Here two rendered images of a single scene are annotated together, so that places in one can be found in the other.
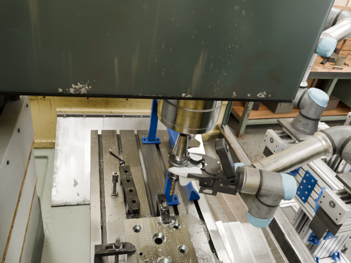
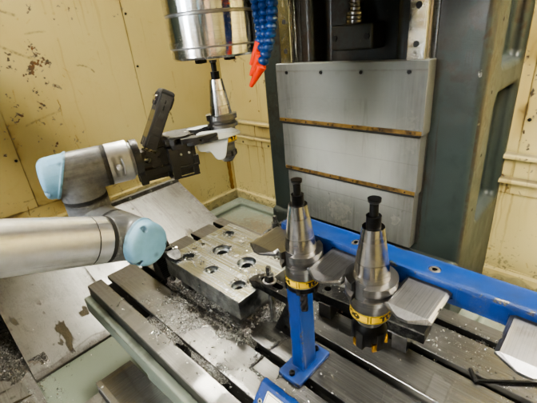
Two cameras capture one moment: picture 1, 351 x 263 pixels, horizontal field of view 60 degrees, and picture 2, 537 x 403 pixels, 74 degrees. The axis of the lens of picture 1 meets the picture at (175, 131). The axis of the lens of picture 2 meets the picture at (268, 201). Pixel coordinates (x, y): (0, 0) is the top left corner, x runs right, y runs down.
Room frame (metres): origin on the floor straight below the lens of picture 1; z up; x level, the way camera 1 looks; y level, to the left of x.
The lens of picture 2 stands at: (1.38, -0.27, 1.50)
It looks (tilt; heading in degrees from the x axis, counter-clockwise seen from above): 25 degrees down; 154
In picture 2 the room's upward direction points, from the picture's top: 6 degrees counter-clockwise
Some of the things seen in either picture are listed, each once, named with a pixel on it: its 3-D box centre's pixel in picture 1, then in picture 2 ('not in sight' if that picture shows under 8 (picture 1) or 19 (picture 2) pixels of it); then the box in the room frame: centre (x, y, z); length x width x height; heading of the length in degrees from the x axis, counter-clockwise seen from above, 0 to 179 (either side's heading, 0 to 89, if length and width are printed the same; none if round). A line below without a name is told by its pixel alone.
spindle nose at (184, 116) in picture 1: (190, 98); (209, 21); (0.69, -0.02, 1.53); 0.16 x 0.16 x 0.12
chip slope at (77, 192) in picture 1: (136, 165); not in sight; (1.31, 0.18, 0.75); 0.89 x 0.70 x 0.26; 109
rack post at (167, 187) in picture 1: (172, 175); (300, 306); (0.94, -0.02, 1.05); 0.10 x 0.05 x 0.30; 109
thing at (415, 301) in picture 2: not in sight; (415, 301); (1.17, 0.00, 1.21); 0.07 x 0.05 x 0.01; 109
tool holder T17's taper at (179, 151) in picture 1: (181, 144); (218, 96); (0.68, -0.02, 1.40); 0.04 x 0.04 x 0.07
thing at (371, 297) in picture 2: not in sight; (371, 283); (1.11, -0.02, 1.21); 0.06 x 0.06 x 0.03
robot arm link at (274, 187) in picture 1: (273, 186); (76, 173); (0.68, -0.31, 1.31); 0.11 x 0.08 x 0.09; 91
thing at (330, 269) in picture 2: not in sight; (333, 267); (1.06, -0.03, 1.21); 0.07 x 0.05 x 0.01; 109
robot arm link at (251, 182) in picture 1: (247, 179); (121, 161); (0.68, -0.23, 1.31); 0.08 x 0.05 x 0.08; 1
